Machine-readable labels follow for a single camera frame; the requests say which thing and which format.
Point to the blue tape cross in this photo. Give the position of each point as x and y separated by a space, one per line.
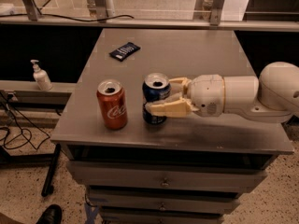
91 213

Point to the red coke can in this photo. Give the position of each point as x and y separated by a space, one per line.
111 99

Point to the middle grey drawer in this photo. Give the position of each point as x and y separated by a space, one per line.
162 202

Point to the grey drawer cabinet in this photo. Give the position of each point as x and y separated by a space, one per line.
225 142

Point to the bottom grey drawer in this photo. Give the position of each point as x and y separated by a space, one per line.
131 218

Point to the black shoe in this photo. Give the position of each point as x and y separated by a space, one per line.
52 215

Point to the grey drawer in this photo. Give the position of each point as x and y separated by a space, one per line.
164 177
131 218
162 202

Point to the blue pepsi can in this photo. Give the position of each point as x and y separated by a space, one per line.
155 87

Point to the right metal frame post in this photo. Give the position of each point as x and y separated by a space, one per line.
208 10

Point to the middle metal frame post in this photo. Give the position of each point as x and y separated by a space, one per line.
101 9

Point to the top grey drawer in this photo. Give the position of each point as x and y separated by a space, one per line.
164 177

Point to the black metal leg bar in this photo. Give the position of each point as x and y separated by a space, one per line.
48 187

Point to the metal frame post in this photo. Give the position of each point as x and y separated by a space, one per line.
101 9
32 10
208 10

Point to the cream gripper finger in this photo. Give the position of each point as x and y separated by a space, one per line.
174 109
179 84

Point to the left metal frame post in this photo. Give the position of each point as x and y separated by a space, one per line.
32 10

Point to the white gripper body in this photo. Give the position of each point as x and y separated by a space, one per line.
206 93

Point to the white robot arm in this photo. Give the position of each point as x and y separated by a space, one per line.
272 96

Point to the white pump sanitizer bottle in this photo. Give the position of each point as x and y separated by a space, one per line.
41 77

